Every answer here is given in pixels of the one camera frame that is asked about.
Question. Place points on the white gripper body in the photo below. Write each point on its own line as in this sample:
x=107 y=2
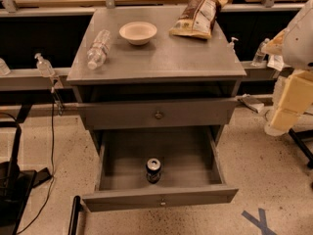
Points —
x=299 y=44

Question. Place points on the dark pepsi can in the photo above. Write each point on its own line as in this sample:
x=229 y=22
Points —
x=153 y=167

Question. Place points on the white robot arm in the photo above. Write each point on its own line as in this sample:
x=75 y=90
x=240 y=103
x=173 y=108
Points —
x=295 y=42

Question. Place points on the closed grey top drawer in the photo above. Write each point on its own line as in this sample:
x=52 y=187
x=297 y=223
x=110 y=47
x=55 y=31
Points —
x=159 y=113

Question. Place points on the grey drawer cabinet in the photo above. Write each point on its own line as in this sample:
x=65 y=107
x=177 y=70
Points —
x=166 y=68

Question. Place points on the open grey middle drawer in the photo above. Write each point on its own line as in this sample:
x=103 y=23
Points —
x=190 y=172

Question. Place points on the white paper packet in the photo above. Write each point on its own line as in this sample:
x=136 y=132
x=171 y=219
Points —
x=276 y=62

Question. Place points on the grey pad on floor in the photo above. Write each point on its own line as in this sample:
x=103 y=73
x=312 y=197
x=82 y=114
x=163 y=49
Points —
x=252 y=103

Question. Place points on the black stand leg right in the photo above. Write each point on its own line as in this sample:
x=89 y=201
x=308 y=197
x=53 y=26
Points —
x=300 y=138

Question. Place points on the small water bottle right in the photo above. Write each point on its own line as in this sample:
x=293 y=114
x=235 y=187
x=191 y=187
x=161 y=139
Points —
x=259 y=55

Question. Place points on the sanitizer pump bottle right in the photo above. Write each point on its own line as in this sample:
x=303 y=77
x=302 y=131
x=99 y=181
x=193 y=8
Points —
x=232 y=43

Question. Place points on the sanitizer pump bottle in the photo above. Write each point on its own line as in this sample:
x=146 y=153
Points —
x=44 y=66
x=232 y=43

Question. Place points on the brown chip bag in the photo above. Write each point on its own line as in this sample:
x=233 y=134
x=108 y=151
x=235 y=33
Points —
x=198 y=19

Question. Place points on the blue tape cross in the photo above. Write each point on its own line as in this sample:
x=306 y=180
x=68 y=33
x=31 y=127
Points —
x=260 y=222

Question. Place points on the white paper bowl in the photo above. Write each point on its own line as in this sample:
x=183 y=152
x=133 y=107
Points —
x=138 y=33

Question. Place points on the clear plastic water bottle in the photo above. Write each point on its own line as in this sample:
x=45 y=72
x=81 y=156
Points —
x=99 y=50

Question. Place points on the black bar front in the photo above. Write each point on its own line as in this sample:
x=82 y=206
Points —
x=75 y=210

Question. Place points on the sanitizer pump bottle left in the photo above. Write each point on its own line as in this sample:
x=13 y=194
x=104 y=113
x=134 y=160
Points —
x=44 y=66

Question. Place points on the black stand base left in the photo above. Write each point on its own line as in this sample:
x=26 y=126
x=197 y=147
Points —
x=16 y=184

